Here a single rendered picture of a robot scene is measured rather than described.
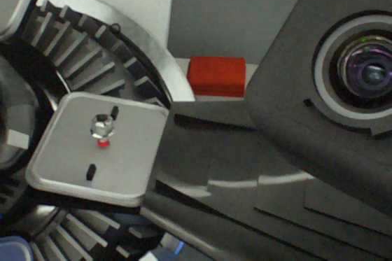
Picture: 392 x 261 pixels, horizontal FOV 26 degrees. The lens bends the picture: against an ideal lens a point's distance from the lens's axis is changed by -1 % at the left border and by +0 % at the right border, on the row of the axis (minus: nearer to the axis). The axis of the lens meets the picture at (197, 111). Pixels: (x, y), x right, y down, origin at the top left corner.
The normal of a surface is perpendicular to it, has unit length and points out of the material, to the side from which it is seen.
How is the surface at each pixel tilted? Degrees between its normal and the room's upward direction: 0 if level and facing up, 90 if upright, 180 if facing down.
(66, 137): 6
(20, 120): 84
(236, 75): 0
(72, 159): 6
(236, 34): 90
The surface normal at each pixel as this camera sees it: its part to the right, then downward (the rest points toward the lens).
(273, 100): -0.37, -0.33
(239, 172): 0.12, -0.77
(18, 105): 0.98, -0.19
